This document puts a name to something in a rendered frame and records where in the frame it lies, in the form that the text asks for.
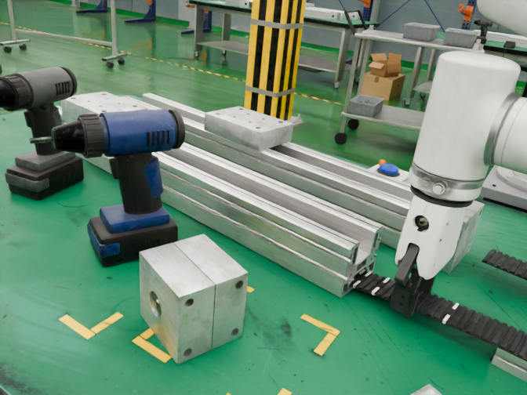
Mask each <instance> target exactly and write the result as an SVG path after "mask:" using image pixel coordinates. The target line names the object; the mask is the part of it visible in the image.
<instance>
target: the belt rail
mask: <svg viewBox="0 0 527 395"><path fill-rule="evenodd" d="M491 364H494V365H495V366H497V367H498V368H501V369H503V370H504V371H507V372H509V373H511V374H512V375H514V376H516V377H518V378H520V379H522V380H524V381H526V382H527V362H526V361H524V360H522V359H520V358H518V357H516V356H514V355H512V354H510V353H508V352H506V351H504V350H502V349H500V348H498V347H497V350H496V354H495V356H494V357H493V359H492V363H491Z"/></svg>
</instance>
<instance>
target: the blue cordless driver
mask: <svg viewBox="0 0 527 395"><path fill-rule="evenodd" d="M184 139H185V126H184V120H183V118H182V116H181V115H180V114H179V113H178V112H177V111H176V110H166V109H157V110H143V111H116V112H102V113H100V116H99V117H98V116H97V114H81V115H79V116H78V119H77V121H72V122H69V123H67V124H64V125H59V126H57V127H54V128H53V129H52V130H51V136H50V137H39V138H30V143H48V142H53V147H54V149H56V150H60V151H66V152H72V153H79V154H82V155H83V156H84V158H97V157H101V156H103V154H105V156H106V157H113V158H110V159H109V163H110V167H111V173H112V176H113V177H114V179H118V182H119V186H120V191H121V196H122V204H120V205H112V206H106V207H102V208H100V216H97V217H93V218H91V219H90V220H89V223H88V224H87V229H88V234H89V236H90V243H91V245H92V247H93V249H94V251H95V253H96V255H97V257H98V259H99V261H100V263H101V265H102V266H113V265H116V264H120V263H127V262H130V261H134V260H138V259H140V256H139V252H141V251H144V250H147V249H150V248H155V247H158V246H162V245H167V244H170V243H173V242H176V241H177V238H178V226H177V224H176V223H175V221H174V220H173V219H172V218H171V216H170V215H169V213H168V212H167V210H166V209H165V208H164V207H163V206H162V199H161V194H162V193H163V191H164V190H163V185H162V176H161V171H160V166H159V161H158V157H156V156H154V155H152V152H160V151H167V150H171V149H172V148H173V149H179V148H180V147H181V145H182V144H183V143H184Z"/></svg>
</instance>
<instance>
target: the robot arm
mask: <svg viewBox="0 0 527 395"><path fill-rule="evenodd" d="M477 6H478V10H479V11H480V13H481V14H482V15H483V16H484V17H486V18H487V19H488V20H491V21H492V22H493V23H495V24H498V25H500V26H502V27H505V28H507V29H509V30H511V31H513V32H515V33H517V34H520V35H522V36H523V37H525V38H527V0H477ZM520 70H521V68H520V66H519V65H518V64H517V63H515V62H514V61H512V60H509V59H506V58H503V57H500V56H493V55H489V54H484V53H472V52H461V51H457V52H447V53H443V54H441V55H440V57H439V58H438V64H437V67H436V71H435V74H434V80H433V83H432V86H431V91H430V95H429V98H428V101H427V107H426V110H425V114H424V117H423V123H422V126H421V130H420V135H419V139H418V142H417V145H416V151H415V154H414V158H413V163H412V166H411V167H410V169H409V182H410V183H411V185H410V190H411V191H412V193H413V194H415V195H414V197H413V201H412V203H411V205H410V208H409V212H408V215H407V217H406V220H405V224H404V226H403V229H402V234H401V237H400V240H399V242H398V248H397V252H396V256H395V263H396V265H397V266H399V268H398V271H397V273H396V274H395V276H394V280H395V283H394V291H393V294H392V297H391V302H390V308H391V309H393V310H396V311H398V312H399V313H402V314H403V315H405V316H407V317H411V316H412V315H413V313H414V310H415V307H416V302H417V300H418V296H419V294H420V293H419V292H418V291H417V290H418V289H419V290H420V289H423V290H424V291H425V292H431V290H432V288H433V284H434V280H435V278H436V274H437V273H438V272H439V271H440V270H441V269H442V267H443V266H444V265H445V264H446V263H447V262H448V261H449V260H450V259H451V258H452V256H453V255H454V253H455V251H456V246H457V242H458V239H459V236H460V231H461V227H462V225H463V219H464V216H465V212H466V208H467V206H470V205H471V204H472V203H473V200H474V199H476V198H478V197H479V194H480V192H481V189H482V185H483V183H484V180H485V176H486V173H487V171H488V168H489V165H490V164H491V165H497V166H498V168H497V170H496V174H497V176H498V177H499V178H500V179H501V180H503V181H504V182H505V183H507V184H509V185H511V186H513V187H515V188H517V189H519V190H523V191H525V192H527V98H524V97H520V96H517V95H516V94H515V92H514V88H515V86H516V83H517V80H518V76H519V74H520ZM414 264H416V265H417V266H414ZM410 273H411V277H410V279H409V274H410Z"/></svg>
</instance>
